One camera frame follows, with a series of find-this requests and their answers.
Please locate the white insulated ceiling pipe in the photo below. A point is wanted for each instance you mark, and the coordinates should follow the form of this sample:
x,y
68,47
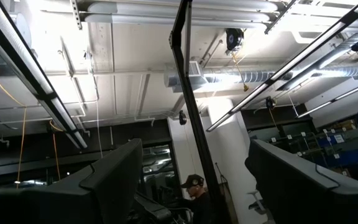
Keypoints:
x,y
176,20
182,7

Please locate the silver ribbed ceiling duct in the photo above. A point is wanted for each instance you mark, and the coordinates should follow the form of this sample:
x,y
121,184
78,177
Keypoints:
x,y
253,76

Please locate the blue storage rack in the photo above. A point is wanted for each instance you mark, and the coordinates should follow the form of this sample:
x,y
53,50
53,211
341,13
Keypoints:
x,y
340,146

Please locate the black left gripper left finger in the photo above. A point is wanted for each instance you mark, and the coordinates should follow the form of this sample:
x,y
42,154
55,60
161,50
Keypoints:
x,y
57,205

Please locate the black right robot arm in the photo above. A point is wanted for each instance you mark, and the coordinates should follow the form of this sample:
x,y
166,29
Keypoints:
x,y
151,208

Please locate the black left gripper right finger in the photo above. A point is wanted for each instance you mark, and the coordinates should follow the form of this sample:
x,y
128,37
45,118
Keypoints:
x,y
306,199

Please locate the person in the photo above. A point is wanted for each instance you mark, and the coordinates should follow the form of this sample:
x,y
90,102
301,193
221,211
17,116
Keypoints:
x,y
197,202

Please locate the long linear ceiling light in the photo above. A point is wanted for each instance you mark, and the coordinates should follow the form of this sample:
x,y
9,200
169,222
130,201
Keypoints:
x,y
337,98
291,66
20,51

